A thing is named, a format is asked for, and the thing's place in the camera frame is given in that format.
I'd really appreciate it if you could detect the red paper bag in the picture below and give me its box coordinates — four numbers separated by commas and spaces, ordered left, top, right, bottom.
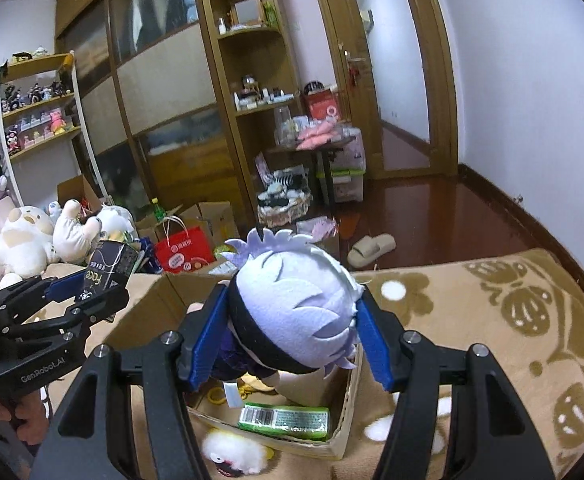
153, 216, 215, 275

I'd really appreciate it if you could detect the wooden corner shelf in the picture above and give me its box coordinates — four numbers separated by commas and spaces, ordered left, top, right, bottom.
194, 0, 313, 211

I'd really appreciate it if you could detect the wooden door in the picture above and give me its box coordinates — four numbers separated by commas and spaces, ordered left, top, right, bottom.
309, 0, 460, 181

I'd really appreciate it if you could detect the white-haired plush doll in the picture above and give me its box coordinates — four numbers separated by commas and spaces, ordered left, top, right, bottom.
212, 227, 365, 396

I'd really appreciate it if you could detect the wooden picture frame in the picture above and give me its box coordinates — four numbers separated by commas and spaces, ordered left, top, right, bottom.
231, 0, 263, 26

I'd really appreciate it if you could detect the beige floral blanket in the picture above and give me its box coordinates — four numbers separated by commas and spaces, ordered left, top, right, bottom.
37, 247, 584, 480

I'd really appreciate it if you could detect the green packet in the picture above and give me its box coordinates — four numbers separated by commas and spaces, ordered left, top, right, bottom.
238, 402, 332, 442

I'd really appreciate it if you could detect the white fluffy plush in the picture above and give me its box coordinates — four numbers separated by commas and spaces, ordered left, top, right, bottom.
201, 429, 268, 478

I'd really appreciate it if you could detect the black carton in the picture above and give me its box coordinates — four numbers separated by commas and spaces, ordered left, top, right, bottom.
86, 240, 140, 293

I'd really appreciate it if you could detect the small dark table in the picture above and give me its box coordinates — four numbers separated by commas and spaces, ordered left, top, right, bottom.
267, 137, 358, 206

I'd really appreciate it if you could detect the wooden wardrobe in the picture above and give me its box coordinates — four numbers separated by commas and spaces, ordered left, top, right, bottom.
54, 0, 253, 221

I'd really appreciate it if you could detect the lace-trimmed basket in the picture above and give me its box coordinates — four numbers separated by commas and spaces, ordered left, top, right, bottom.
257, 165, 314, 228

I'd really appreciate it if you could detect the beige slipper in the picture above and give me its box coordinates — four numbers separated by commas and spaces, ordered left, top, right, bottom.
347, 234, 397, 267

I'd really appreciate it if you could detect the pink cloth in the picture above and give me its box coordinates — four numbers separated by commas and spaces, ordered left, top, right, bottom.
296, 122, 345, 151

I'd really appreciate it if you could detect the brown cardboard box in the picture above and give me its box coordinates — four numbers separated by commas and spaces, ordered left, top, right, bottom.
192, 201, 240, 256
57, 175, 104, 206

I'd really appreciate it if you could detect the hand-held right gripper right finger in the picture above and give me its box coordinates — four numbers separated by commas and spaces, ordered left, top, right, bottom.
356, 287, 555, 480

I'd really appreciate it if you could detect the clear plastic storage bin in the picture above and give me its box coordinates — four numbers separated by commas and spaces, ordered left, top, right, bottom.
317, 132, 365, 203

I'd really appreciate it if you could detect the large white bear plush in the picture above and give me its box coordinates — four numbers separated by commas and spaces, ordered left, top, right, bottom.
0, 205, 60, 291

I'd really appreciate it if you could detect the red box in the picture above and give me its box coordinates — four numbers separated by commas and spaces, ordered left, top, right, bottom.
306, 89, 342, 122

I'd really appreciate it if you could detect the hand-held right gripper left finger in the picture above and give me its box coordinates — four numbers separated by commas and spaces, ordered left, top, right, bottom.
32, 284, 233, 480

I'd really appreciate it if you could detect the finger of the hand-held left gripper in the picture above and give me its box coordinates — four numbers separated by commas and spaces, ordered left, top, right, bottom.
2, 284, 131, 348
0, 267, 91, 320

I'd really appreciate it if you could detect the white plush doll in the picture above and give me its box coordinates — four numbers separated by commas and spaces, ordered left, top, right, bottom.
52, 199, 135, 266

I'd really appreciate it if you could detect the person's left hand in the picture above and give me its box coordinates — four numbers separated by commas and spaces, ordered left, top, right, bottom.
9, 389, 48, 445

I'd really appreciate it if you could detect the pile of pink packets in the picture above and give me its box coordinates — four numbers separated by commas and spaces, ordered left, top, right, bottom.
296, 216, 340, 241

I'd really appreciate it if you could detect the row of dark figurines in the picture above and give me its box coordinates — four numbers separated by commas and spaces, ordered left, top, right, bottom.
1, 80, 75, 111

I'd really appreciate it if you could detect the white rack with yellow shelves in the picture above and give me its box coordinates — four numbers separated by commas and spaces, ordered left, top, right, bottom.
0, 50, 108, 206

